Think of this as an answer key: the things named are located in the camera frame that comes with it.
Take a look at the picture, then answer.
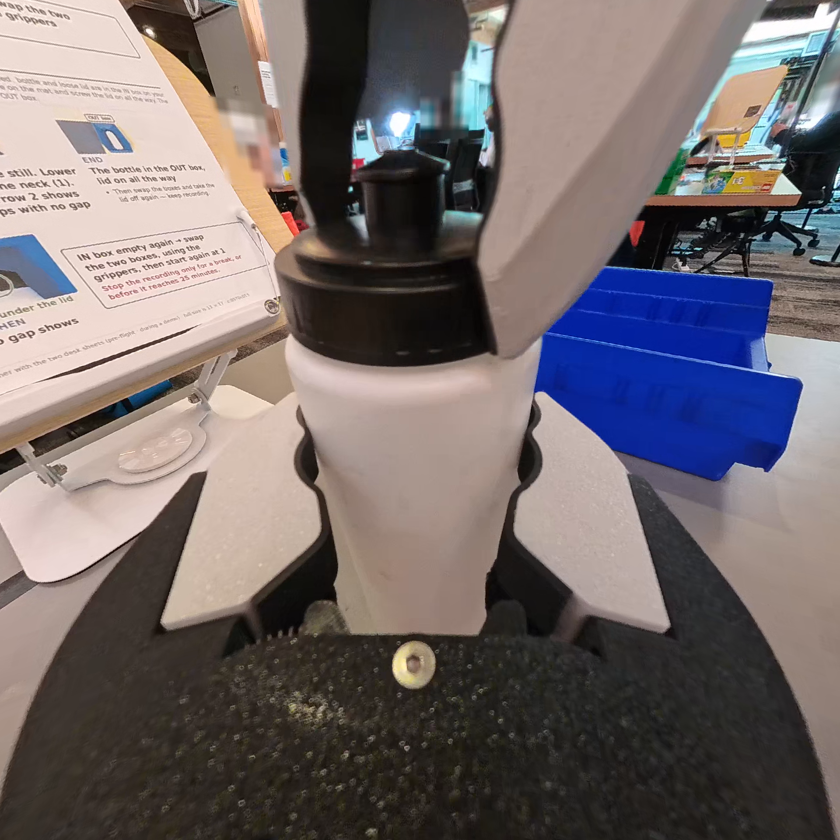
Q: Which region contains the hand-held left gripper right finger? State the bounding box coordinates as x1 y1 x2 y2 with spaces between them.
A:
489 392 673 644

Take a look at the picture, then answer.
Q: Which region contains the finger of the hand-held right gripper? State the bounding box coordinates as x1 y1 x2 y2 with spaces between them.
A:
262 0 471 231
477 0 769 358

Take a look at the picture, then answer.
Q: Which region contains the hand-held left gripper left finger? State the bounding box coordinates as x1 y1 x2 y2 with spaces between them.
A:
159 394 339 641

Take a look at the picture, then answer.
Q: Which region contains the blue plastic bin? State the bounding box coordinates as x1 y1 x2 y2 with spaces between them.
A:
535 266 803 482

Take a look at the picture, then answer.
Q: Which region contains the white plastic bottle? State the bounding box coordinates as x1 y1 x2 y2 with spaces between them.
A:
284 335 544 636

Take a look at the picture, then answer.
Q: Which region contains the black bottle lid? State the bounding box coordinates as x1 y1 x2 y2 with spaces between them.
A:
273 151 500 367

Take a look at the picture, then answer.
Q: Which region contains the black office chair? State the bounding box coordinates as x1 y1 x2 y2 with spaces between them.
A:
413 125 487 212

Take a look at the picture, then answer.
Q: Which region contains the wooden instruction board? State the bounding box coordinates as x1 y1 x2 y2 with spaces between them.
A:
0 33 293 454

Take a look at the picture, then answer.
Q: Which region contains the wooden top table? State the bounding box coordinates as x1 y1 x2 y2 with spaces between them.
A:
646 171 803 266

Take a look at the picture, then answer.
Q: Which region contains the tan cardboard sign board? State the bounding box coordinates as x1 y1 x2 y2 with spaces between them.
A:
699 63 790 158

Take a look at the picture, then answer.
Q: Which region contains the yellow box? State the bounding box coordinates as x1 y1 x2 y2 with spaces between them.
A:
702 167 785 196

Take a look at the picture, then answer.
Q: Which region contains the printed instruction sheet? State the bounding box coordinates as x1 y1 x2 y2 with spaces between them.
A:
0 0 283 395

